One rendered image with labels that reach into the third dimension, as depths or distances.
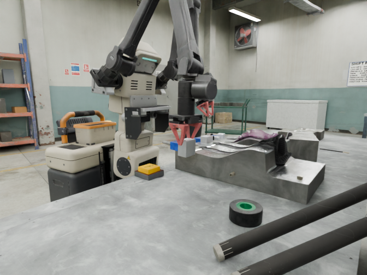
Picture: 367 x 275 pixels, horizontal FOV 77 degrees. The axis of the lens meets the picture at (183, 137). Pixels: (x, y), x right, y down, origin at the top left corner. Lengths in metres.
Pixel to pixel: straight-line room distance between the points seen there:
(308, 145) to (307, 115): 6.33
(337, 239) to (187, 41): 0.63
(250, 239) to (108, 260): 0.27
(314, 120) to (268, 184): 6.69
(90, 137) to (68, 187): 0.30
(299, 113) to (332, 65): 1.67
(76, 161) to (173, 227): 0.88
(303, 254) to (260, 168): 0.36
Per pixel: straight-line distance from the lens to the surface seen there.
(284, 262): 0.46
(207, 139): 1.06
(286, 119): 7.72
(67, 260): 0.54
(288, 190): 0.76
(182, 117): 0.71
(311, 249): 0.48
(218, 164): 0.84
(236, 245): 0.48
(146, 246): 0.53
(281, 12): 9.20
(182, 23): 0.85
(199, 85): 0.70
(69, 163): 1.36
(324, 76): 8.27
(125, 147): 1.26
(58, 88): 6.23
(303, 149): 1.16
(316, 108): 7.40
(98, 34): 6.72
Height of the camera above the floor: 1.11
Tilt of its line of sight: 11 degrees down
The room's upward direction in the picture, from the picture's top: straight up
